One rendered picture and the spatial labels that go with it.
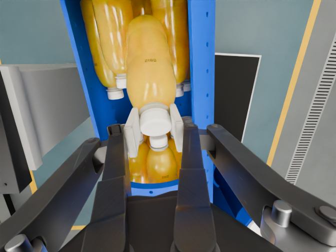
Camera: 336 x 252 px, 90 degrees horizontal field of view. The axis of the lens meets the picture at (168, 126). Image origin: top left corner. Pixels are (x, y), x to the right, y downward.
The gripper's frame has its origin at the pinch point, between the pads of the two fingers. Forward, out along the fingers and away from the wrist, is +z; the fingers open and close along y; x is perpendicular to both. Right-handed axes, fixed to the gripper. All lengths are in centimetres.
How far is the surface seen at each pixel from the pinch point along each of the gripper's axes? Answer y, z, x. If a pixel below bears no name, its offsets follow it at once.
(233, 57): 61, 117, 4
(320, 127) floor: 164, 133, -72
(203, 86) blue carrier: 8.8, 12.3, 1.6
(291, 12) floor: 113, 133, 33
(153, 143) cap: -1.3, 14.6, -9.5
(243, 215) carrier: 31, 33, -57
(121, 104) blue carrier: -10.3, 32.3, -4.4
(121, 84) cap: -6.5, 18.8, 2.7
